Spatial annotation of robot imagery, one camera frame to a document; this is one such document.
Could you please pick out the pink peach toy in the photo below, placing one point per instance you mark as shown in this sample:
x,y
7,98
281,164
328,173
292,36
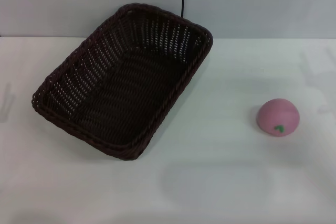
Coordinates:
x,y
275,113

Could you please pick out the dark brown woven basket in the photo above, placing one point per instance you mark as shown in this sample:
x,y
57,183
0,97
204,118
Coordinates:
x,y
118,90

